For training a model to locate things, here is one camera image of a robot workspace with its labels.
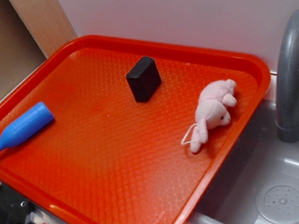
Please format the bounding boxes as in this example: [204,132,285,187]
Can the pink plush bunny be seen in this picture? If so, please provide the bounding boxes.
[181,79,237,153]

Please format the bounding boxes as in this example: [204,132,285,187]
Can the orange plastic tray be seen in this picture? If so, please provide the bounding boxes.
[0,35,270,224]

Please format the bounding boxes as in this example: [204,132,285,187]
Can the grey toy faucet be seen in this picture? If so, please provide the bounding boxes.
[256,7,299,146]

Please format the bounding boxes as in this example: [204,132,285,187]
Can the wooden board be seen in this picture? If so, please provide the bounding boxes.
[9,0,77,58]

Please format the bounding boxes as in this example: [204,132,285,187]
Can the blue plastic toy bottle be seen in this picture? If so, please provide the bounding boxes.
[0,102,54,152]

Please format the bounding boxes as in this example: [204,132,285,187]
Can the grey toy sink basin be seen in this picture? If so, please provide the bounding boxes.
[190,101,299,224]

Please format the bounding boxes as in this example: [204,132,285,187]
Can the black box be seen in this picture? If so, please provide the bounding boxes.
[126,56,162,103]

